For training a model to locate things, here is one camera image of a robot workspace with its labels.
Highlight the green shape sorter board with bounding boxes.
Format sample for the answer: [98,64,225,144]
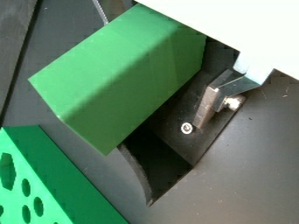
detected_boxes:
[0,126,128,224]

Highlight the green arch block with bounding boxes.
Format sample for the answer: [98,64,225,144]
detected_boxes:
[30,4,206,155]

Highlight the black curved fixture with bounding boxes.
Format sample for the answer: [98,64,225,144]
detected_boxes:
[118,39,246,205]

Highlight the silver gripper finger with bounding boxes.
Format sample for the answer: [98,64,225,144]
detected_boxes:
[192,69,259,129]

